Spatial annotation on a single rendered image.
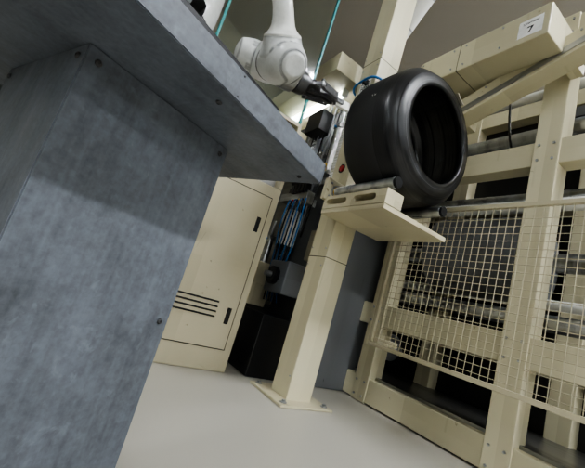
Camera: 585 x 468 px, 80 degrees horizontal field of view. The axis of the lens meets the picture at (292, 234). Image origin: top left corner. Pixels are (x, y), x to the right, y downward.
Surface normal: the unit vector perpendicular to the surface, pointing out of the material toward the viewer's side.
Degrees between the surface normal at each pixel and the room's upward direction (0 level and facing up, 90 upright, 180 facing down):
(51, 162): 90
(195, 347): 90
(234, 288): 90
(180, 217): 90
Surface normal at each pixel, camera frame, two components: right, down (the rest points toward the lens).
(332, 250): 0.54, 0.00
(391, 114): -0.18, -0.11
